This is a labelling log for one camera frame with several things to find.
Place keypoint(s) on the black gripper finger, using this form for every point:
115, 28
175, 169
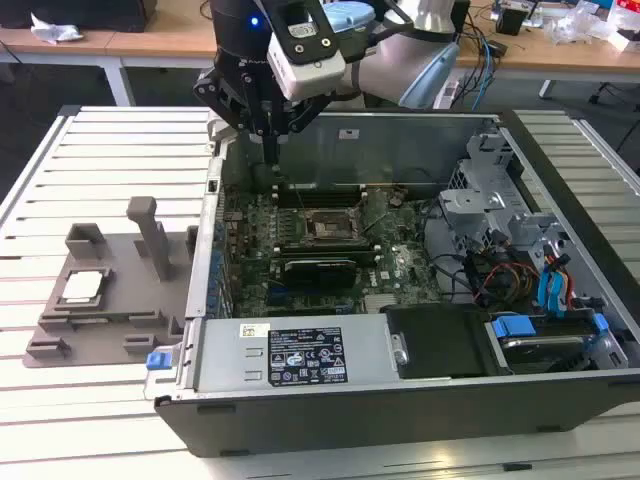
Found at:
220, 97
300, 120

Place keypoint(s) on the silver CPU green edge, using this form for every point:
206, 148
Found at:
82, 289

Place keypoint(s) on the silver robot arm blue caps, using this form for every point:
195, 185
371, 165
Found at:
385, 65

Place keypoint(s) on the CPU socket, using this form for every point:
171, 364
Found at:
327, 227

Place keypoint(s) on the coin cell battery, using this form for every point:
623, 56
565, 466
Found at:
397, 198

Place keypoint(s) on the white power strip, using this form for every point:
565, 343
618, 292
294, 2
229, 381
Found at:
447, 94

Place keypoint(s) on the black graphics card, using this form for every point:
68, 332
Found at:
320, 275

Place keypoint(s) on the crumpled white paper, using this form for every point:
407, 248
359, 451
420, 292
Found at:
55, 31

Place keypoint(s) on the green motherboard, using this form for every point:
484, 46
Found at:
405, 270

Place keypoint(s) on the silver metal drive cage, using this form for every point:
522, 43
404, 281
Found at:
465, 210

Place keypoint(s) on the silver chipset heatsink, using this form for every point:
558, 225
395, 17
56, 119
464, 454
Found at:
380, 303

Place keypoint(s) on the grey plastic parts rack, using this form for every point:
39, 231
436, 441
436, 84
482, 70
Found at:
125, 280

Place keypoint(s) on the small black adapter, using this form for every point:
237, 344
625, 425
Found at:
495, 48

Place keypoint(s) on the small black bin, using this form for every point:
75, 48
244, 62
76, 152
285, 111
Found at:
511, 21

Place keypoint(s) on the silver power supply black label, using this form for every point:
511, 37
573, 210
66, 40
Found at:
220, 350

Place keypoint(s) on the black plastic shroud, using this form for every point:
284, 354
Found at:
435, 345

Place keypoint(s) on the blue plastic case latch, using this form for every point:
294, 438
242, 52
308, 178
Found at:
157, 361

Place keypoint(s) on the clear plastic bags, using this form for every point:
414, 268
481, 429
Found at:
575, 22

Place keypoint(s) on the hard disk in blue carrier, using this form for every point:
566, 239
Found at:
512, 327

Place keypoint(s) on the black open PC case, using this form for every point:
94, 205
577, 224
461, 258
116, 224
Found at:
350, 415

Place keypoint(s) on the white cardboard box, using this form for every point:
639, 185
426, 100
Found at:
625, 41

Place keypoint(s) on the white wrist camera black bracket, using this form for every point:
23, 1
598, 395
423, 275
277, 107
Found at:
310, 75

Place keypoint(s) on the wooden desk white frame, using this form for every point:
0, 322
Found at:
165, 45
565, 62

